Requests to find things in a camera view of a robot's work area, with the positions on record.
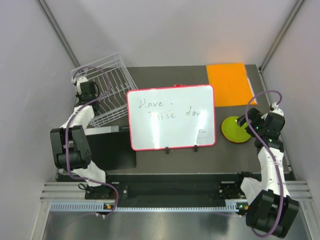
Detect black tablet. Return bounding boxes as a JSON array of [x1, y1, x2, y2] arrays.
[[84, 125, 137, 171]]

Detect red framed whiteboard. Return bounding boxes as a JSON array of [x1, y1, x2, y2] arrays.
[[126, 84, 217, 151]]

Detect grey cable duct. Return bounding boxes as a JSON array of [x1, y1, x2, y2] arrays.
[[50, 201, 248, 213]]

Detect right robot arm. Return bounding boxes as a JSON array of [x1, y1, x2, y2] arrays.
[[233, 107, 299, 239]]

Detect orange folder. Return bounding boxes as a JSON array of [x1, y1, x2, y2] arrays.
[[206, 63, 255, 107]]

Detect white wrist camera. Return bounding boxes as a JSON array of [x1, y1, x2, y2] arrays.
[[71, 76, 88, 94], [270, 102, 284, 117]]

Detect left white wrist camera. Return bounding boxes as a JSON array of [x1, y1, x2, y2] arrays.
[[71, 76, 88, 94]]

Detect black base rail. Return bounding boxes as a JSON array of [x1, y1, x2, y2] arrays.
[[56, 172, 253, 201]]

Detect orange plate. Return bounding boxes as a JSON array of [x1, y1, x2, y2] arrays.
[[225, 136, 251, 144]]

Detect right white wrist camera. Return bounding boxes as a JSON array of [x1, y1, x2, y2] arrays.
[[270, 102, 284, 117]]

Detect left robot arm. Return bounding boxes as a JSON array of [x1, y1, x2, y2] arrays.
[[50, 77, 114, 199]]

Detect white wire dish rack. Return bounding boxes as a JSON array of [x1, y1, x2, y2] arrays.
[[71, 53, 137, 128]]

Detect lime green plate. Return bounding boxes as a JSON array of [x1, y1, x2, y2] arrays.
[[221, 116, 251, 138]]

